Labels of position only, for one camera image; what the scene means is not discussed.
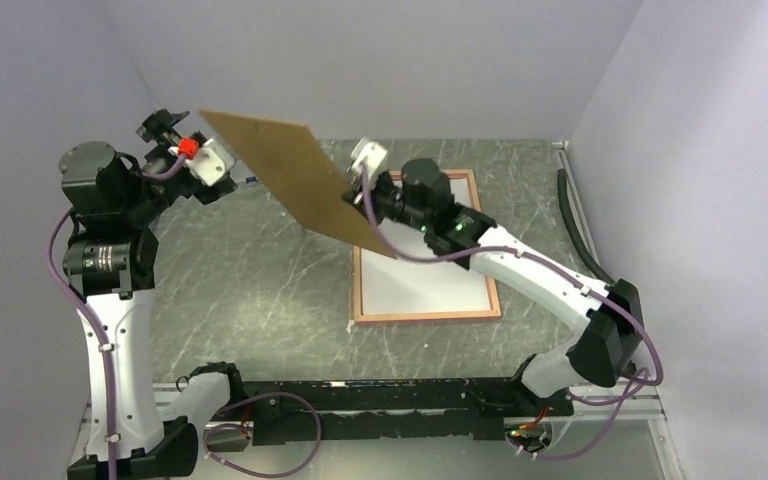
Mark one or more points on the blue sky ocean photo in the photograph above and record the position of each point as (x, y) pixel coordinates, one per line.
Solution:
(424, 278)

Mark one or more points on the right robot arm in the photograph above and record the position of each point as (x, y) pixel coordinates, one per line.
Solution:
(424, 224)

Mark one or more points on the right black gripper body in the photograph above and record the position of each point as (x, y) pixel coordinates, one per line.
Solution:
(387, 200)

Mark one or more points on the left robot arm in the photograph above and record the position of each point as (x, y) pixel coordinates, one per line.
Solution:
(107, 271)

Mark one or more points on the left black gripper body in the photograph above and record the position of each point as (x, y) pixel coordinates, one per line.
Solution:
(167, 182)

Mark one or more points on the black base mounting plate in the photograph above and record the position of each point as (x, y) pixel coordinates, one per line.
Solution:
(482, 408)

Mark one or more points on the pink wooden picture frame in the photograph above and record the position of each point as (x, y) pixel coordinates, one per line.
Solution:
(490, 298)

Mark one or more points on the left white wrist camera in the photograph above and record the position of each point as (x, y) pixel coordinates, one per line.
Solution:
(209, 162)

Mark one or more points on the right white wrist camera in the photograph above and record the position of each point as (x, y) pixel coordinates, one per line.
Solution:
(367, 156)

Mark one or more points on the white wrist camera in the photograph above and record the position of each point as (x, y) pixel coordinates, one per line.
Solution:
(209, 162)
(367, 156)

